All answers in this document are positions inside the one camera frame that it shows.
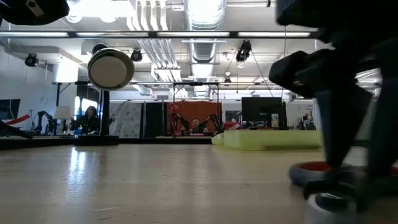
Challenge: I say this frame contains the yellow-green translucent supply box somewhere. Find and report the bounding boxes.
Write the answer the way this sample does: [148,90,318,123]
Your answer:
[211,129,323,152]

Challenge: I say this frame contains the black background gantry frame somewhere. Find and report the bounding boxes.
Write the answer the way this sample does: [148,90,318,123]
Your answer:
[172,82,220,138]

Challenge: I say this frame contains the black stand with base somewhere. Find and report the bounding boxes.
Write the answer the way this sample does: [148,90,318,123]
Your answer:
[73,90,121,146]

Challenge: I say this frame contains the black overhead light bar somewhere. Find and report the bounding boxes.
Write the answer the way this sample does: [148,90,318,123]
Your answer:
[0,30,318,40]

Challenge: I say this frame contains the black ceiling spotlight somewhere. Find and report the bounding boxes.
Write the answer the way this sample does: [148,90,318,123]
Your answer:
[92,42,108,54]
[130,48,143,62]
[24,52,40,68]
[235,39,252,63]

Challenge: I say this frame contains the orange partition panel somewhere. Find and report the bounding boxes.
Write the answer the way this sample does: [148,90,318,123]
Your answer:
[166,101,222,136]

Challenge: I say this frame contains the black computer monitor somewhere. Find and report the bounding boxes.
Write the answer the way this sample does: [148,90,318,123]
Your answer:
[241,96,287,129]

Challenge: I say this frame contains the black table edge rail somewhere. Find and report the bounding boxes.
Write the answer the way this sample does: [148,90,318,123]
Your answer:
[0,136,213,151]

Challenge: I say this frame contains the black wall screen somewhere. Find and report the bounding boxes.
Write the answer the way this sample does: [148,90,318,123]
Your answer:
[0,98,21,121]

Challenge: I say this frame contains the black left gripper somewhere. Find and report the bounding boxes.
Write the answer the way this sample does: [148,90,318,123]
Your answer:
[0,0,70,26]

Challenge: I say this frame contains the grey patterned partition panel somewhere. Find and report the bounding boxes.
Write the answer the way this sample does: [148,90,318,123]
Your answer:
[108,101,142,139]

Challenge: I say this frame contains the table lamp with white shade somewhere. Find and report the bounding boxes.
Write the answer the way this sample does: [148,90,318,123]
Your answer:
[53,106,72,136]

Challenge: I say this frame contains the silver ventilation duct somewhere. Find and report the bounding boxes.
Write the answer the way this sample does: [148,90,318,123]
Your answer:
[183,0,228,97]

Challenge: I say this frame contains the red and black scissors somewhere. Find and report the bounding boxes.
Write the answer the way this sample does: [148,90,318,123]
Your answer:
[289,161,398,224]

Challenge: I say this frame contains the round white black-rimmed disc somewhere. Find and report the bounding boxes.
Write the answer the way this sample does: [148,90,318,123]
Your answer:
[87,47,136,91]

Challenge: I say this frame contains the person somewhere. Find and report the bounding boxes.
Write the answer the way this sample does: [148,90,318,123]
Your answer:
[73,105,101,136]
[186,118,208,136]

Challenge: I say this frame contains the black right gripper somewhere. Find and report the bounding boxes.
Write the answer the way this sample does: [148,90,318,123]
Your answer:
[269,40,398,177]

